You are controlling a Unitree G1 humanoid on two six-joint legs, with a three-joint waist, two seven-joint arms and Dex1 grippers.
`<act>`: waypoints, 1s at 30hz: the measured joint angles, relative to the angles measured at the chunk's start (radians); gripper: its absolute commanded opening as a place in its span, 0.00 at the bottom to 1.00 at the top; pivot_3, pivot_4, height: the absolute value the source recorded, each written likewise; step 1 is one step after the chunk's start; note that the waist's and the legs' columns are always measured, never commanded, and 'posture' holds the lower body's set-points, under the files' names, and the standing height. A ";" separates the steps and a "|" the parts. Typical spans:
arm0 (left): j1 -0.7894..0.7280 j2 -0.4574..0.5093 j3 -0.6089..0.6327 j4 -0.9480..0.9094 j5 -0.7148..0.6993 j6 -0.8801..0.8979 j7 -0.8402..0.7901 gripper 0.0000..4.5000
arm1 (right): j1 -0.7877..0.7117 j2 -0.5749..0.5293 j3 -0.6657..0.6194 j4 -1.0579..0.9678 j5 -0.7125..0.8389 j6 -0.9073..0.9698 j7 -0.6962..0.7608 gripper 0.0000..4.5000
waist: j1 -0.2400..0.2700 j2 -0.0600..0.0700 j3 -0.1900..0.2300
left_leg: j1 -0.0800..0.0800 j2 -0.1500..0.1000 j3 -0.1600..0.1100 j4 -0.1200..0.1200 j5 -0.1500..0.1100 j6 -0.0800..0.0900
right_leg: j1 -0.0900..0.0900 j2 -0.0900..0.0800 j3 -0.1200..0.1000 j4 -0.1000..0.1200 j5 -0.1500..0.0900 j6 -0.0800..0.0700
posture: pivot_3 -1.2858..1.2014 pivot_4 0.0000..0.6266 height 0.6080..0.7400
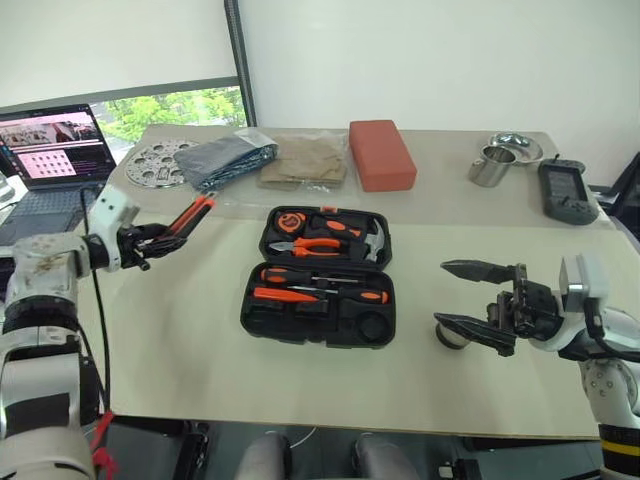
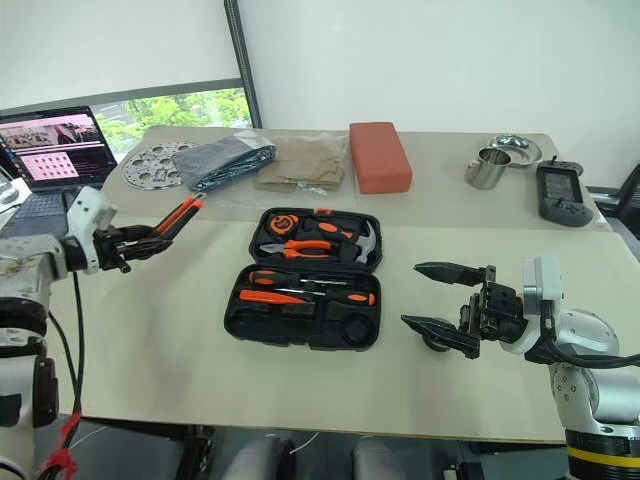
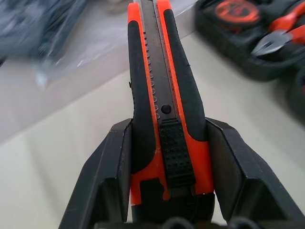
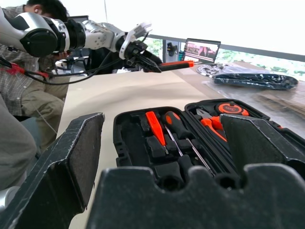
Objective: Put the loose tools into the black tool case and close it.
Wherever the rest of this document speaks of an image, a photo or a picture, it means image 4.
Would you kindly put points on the orange black tape measure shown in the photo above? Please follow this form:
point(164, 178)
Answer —
point(230, 108)

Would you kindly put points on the silver robot body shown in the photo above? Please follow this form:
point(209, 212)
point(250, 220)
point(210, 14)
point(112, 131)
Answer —
point(6, 198)

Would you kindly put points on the black plastic tool case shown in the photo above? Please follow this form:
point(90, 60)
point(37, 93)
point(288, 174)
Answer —
point(133, 143)

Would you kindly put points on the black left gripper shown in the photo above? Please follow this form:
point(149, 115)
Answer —
point(134, 51)

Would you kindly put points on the round patterned disc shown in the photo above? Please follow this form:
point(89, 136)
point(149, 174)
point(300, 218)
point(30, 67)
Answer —
point(207, 69)

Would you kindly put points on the orange tester screwdriver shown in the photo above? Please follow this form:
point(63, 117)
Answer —
point(155, 126)

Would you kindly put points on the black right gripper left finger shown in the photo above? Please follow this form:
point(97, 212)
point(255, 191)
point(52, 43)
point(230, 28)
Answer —
point(59, 171)

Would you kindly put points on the black device on post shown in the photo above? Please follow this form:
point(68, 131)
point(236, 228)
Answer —
point(172, 48)

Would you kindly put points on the plastic bag with black contents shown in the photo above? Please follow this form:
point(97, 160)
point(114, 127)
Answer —
point(255, 80)

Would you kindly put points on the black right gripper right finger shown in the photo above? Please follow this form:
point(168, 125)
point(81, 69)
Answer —
point(252, 143)

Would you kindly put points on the grey trouser leg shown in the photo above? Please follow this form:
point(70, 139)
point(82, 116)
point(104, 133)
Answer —
point(14, 148)

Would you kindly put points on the person in plaid shirt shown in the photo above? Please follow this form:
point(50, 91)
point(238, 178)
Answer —
point(14, 90)

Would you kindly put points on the open laptop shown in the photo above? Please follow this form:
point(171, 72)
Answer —
point(202, 51)

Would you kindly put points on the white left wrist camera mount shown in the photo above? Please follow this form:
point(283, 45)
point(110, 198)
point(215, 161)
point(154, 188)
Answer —
point(133, 32)

